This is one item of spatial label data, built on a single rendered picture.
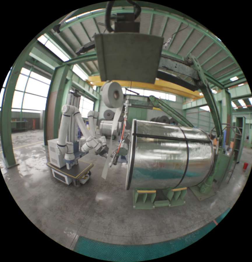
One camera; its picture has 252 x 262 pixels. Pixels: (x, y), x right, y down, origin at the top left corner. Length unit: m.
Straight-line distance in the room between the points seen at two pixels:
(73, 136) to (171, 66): 1.87
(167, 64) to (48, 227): 2.09
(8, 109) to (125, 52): 2.97
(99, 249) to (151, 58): 1.51
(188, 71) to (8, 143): 3.61
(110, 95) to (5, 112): 2.86
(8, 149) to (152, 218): 3.49
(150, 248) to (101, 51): 1.59
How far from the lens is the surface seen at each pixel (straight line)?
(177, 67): 0.78
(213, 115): 1.29
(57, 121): 4.07
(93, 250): 1.31
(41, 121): 11.02
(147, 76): 0.33
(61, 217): 1.56
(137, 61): 0.31
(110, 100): 0.48
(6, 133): 3.06
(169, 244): 1.45
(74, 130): 1.89
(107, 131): 6.40
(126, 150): 1.10
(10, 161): 3.24
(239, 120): 6.93
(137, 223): 1.47
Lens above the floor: 1.30
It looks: 5 degrees down
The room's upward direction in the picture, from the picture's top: 6 degrees clockwise
